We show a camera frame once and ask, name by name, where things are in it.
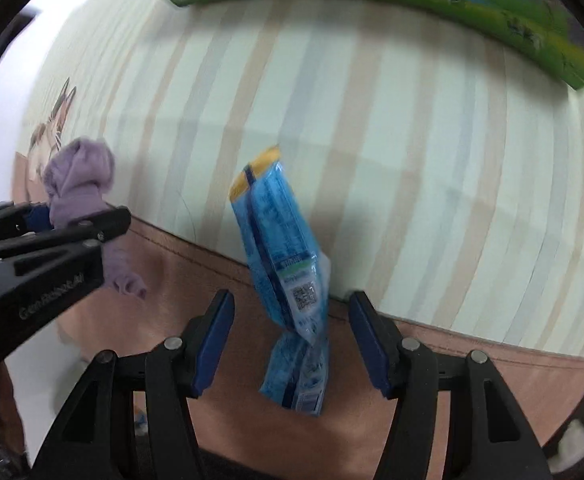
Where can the striped cat print table mat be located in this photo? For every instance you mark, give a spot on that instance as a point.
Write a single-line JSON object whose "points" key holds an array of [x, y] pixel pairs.
{"points": [[422, 185]]}

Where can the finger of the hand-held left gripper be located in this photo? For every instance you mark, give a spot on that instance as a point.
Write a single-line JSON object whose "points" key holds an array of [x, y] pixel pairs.
{"points": [[6, 220], [86, 232]]}

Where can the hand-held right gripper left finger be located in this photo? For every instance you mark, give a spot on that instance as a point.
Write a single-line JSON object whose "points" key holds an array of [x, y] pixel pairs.
{"points": [[214, 345]]}

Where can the blue strip of snack packets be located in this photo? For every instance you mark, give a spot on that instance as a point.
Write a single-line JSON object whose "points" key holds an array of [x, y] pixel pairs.
{"points": [[277, 240]]}

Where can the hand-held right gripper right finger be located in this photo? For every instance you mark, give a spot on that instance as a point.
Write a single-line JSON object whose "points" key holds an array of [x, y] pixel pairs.
{"points": [[369, 345]]}

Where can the purple sock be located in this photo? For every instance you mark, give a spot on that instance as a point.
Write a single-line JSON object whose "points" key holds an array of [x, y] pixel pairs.
{"points": [[79, 175]]}

